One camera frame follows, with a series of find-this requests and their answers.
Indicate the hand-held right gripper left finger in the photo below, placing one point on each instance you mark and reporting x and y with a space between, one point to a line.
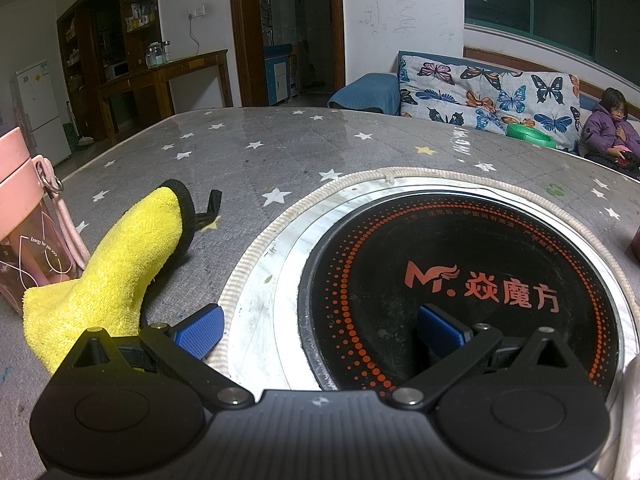
200 331

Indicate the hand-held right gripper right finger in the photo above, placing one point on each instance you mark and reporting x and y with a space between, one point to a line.
441 329

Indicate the yellow cleaning cloth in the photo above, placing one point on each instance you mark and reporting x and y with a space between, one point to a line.
125 260

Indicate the pink water bottle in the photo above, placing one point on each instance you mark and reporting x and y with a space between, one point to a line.
25 180

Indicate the round black induction cooktop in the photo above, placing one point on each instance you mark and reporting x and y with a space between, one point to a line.
380 240

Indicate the grey star-print table cover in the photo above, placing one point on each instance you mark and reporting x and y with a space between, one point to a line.
250 170

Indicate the green plastic basin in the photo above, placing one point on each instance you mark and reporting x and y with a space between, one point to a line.
530 135

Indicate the broom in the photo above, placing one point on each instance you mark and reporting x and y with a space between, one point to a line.
82 141

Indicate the butterfly print blanket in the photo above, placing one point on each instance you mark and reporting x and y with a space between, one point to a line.
450 95

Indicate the blue sofa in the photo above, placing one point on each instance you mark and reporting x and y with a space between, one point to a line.
370 90

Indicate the wooden side table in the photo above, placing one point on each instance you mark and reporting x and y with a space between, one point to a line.
165 67

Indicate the small blue cabinet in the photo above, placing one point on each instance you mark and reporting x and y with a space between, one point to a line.
277 75

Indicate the white refrigerator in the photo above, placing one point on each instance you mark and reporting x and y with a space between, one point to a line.
42 110

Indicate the white microwave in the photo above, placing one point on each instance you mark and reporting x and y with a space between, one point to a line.
116 70

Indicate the glass water jug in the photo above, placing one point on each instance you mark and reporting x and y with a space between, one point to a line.
154 55

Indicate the glass bottle with black cap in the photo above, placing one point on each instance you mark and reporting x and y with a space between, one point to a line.
165 52

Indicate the wooden shelf cabinet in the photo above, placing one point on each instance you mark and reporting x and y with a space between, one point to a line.
137 40

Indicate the dark window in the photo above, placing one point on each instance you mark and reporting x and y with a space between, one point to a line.
550 10

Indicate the wooden door frame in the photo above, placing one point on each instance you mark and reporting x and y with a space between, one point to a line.
240 35

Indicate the white wall socket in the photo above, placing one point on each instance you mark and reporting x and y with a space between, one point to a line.
196 12

